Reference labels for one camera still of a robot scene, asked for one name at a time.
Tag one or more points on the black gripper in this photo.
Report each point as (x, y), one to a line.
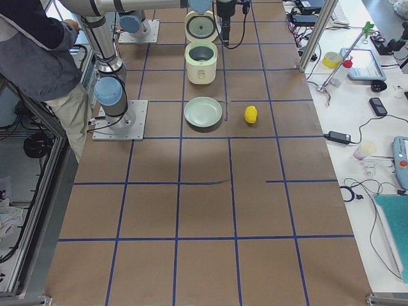
(225, 9)

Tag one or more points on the white rice cooker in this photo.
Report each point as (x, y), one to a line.
(200, 53)

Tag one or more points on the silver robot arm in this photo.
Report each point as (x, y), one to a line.
(92, 17)
(135, 23)

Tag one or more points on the green plate near potato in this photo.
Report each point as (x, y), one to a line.
(203, 112)

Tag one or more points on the yellow toy potato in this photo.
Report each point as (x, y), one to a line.
(251, 114)

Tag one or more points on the yellow tape roll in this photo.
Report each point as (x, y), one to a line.
(331, 60)

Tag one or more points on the metal clamp stand rod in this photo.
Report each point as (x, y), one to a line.
(366, 30)

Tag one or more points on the blue tablet device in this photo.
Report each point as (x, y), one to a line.
(365, 67)

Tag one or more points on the black power adapter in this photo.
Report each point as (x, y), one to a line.
(338, 137)

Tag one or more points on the black phone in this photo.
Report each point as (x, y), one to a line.
(378, 107)

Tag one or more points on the paper cup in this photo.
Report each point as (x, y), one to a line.
(365, 149)

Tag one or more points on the person in grey jacket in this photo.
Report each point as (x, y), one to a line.
(35, 57)

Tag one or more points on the blue teach pendant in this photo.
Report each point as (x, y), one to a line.
(399, 148)

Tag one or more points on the teal cutting mat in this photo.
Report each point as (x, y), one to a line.
(395, 209)

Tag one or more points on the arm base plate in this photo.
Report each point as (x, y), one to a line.
(126, 38)
(129, 127)

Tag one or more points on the aluminium frame post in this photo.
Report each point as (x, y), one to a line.
(319, 28)

